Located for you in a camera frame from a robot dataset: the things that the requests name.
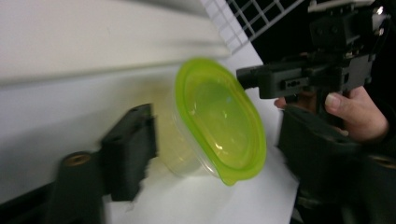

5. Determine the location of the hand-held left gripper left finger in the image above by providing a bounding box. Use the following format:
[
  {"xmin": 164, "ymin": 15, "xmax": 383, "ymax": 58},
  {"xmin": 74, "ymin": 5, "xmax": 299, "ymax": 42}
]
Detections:
[{"xmin": 46, "ymin": 103, "xmax": 159, "ymax": 224}]

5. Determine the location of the yellow-green lidded plastic container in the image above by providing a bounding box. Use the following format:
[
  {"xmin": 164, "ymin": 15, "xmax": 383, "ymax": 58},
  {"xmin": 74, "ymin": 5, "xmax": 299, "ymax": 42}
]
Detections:
[{"xmin": 157, "ymin": 57, "xmax": 268, "ymax": 187}]

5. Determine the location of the white wire shelf rack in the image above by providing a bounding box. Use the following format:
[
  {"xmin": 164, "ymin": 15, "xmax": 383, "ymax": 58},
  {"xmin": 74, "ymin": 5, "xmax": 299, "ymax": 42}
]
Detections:
[{"xmin": 0, "ymin": 0, "xmax": 307, "ymax": 88}]

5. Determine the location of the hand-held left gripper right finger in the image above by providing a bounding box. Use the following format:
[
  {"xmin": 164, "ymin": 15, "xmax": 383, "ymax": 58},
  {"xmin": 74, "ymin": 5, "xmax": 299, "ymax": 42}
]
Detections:
[{"xmin": 277, "ymin": 105, "xmax": 396, "ymax": 224}]

